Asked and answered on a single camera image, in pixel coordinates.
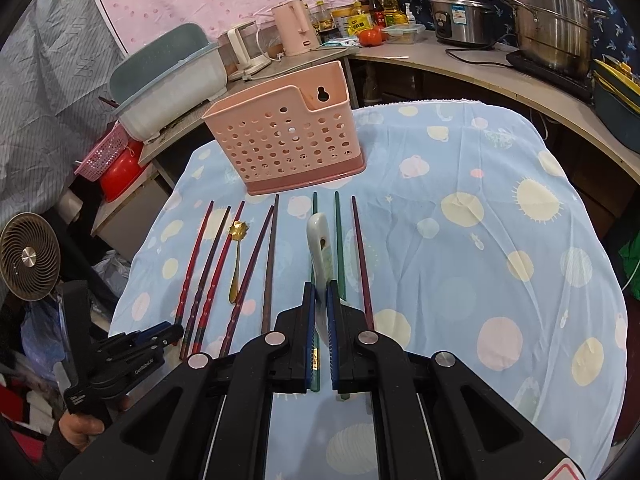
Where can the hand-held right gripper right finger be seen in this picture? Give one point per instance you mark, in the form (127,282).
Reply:
(334,332)

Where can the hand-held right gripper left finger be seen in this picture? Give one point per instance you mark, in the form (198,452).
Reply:
(310,332)

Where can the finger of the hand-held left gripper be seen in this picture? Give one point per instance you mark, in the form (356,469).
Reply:
(157,329)
(167,337)

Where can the dark red chopstick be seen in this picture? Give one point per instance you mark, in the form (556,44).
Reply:
(207,280)
(250,275)

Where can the purple chopstick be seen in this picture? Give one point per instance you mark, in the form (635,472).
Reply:
(361,260)

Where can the brown chopstick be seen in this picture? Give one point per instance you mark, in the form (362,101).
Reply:
(270,260)

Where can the white ceramic spoon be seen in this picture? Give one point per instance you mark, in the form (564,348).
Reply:
(317,250)

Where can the green chopstick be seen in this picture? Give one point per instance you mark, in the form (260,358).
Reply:
(339,240)
(314,202)

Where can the gold flower spoon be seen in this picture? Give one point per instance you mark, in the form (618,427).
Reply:
(239,233)

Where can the pink perforated utensil holder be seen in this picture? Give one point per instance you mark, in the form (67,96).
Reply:
(280,152)

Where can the person's left hand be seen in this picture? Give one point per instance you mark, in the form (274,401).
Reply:
(75,430)

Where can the bluish plastic bag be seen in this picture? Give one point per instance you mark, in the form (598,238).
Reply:
(42,332)

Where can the grey plastic bag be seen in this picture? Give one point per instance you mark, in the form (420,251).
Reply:
(111,270)

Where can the low wooden cabinet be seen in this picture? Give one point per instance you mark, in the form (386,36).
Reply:
(135,210)

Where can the blue printed tablecloth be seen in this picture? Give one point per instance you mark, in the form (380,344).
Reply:
(450,285)

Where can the round desk fan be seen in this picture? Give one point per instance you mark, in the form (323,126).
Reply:
(27,257)

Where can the red plastic basin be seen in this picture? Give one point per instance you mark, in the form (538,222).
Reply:
(122,176)

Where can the small pink mesh basket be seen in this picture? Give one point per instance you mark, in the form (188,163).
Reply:
(102,157)

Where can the teal and white dish tub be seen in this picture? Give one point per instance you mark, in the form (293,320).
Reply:
(165,102)

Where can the grey striped cloth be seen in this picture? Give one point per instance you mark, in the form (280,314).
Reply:
(50,110)

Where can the white countertop appliance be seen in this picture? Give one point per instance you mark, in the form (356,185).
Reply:
(245,55)

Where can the red tomato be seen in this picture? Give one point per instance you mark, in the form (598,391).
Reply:
(371,36)

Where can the curved wooden counter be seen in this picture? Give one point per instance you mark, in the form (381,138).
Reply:
(500,80)

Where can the green bag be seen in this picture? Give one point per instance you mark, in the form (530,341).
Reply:
(631,270)

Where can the pink electric kettle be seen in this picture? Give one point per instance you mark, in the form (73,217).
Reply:
(295,27)

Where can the clear food container green lid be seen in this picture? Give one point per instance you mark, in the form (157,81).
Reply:
(404,34)

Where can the glass jar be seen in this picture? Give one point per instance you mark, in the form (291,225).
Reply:
(322,19)

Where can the dark sauce bottle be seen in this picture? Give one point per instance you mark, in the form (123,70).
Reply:
(375,7)

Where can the cooking oil bottle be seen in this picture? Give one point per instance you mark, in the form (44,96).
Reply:
(395,7)

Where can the black induction cooker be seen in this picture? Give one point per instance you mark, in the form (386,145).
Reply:
(540,69)

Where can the steel rice cooker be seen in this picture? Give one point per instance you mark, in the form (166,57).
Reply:
(465,20)

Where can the green and yellow trays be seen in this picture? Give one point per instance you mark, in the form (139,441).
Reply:
(617,100)

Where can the stacked steel steamer pot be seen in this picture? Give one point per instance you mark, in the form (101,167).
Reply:
(550,25)

